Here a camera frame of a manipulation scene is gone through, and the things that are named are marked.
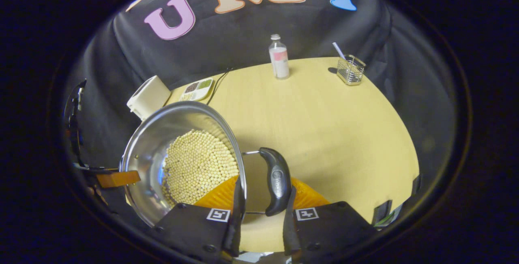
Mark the clear glass holder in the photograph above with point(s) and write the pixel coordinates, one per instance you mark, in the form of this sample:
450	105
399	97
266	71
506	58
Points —
350	71

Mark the striped drinking straw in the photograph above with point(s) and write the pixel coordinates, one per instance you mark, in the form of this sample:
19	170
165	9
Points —
338	50

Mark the pile of yellow beans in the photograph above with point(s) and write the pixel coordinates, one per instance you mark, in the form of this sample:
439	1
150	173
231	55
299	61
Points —
198	166

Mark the small clear bottle pink label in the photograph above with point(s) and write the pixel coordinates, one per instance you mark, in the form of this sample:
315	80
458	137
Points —
279	59

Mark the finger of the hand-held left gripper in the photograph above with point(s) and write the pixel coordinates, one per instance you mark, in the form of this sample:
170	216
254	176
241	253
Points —
117	179

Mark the white boxy appliance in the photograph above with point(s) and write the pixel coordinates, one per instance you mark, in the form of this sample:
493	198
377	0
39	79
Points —
148	95

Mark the white divided bean dish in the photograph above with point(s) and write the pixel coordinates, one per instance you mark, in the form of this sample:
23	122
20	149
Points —
196	89

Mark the black backdrop cloth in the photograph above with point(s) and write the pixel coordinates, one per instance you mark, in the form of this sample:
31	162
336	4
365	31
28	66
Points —
227	41

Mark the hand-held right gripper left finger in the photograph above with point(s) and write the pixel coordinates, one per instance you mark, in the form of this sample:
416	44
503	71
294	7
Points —
236	231

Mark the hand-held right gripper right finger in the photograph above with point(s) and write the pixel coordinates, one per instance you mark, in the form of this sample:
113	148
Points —
288	231

